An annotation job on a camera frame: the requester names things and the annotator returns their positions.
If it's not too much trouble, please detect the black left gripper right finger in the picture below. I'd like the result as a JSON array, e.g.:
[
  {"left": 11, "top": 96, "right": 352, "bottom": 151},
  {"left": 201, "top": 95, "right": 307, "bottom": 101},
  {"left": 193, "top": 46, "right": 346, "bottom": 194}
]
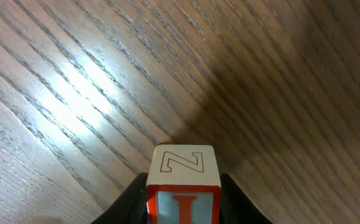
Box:
[{"left": 219, "top": 173, "right": 272, "bottom": 224}]

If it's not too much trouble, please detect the red letter I block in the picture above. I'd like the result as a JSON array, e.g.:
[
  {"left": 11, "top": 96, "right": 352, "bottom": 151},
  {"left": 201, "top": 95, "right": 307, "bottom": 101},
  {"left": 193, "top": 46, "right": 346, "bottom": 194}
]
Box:
[{"left": 146, "top": 144, "right": 221, "bottom": 224}]

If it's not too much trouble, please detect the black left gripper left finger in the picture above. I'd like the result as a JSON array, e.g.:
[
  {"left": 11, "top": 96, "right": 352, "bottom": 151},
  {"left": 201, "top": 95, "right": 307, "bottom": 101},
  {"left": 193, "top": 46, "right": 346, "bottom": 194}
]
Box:
[{"left": 92, "top": 172, "right": 148, "bottom": 224}]

